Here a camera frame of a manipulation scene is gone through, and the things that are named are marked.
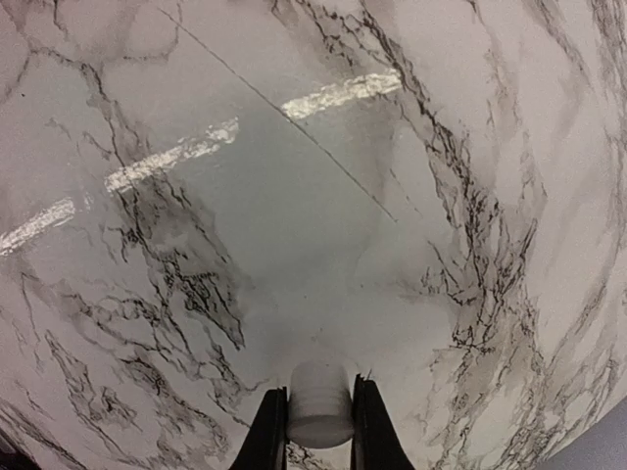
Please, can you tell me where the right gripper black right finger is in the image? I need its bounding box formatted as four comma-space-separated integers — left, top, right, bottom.
350, 375, 414, 470

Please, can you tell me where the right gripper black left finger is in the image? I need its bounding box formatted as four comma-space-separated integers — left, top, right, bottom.
229, 387, 288, 470

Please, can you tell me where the white glue stick cap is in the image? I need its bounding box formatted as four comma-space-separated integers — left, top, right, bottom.
286, 361, 355, 449

